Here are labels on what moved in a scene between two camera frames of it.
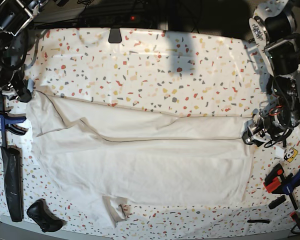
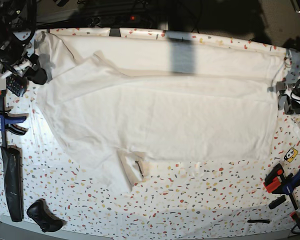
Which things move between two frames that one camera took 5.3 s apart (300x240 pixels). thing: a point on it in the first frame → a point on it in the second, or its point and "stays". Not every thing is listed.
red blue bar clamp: x=275 y=182 stays
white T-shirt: x=111 y=155 → x=116 y=101
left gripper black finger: x=25 y=93 → x=39 y=76
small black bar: x=277 y=201 stays
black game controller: x=39 y=212 stays
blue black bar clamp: x=3 y=118 stays
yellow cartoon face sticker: x=291 y=155 stays
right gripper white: x=271 y=127 → x=293 y=106
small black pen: x=258 y=221 stays
